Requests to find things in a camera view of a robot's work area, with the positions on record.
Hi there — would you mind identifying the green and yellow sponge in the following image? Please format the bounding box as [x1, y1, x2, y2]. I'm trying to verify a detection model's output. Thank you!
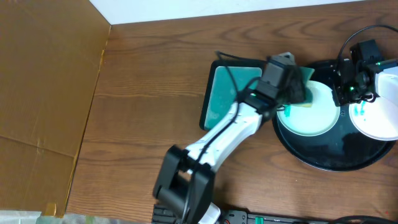
[293, 67, 315, 108]

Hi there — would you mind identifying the mint plate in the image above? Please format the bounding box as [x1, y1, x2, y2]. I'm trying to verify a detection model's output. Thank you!
[277, 80, 340, 136]

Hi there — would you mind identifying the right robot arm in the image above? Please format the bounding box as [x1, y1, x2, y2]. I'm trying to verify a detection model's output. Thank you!
[333, 59, 397, 106]

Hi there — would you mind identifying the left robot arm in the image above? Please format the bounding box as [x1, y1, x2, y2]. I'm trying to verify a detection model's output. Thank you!
[153, 52, 306, 223]

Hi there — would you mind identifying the black rectangular sponge tray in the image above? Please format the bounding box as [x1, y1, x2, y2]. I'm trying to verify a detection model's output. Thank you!
[199, 60, 264, 131]

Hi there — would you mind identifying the round black tray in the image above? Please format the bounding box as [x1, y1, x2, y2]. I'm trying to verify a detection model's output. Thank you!
[272, 60, 397, 172]

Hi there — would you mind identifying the white plate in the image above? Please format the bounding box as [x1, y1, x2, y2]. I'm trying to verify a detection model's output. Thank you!
[349, 98, 397, 141]

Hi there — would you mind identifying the brown cardboard panel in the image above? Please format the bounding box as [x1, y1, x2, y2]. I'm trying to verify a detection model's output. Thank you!
[1, 0, 110, 217]

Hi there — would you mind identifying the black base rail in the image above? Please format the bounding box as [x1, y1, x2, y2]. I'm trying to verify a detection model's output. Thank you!
[151, 203, 398, 224]

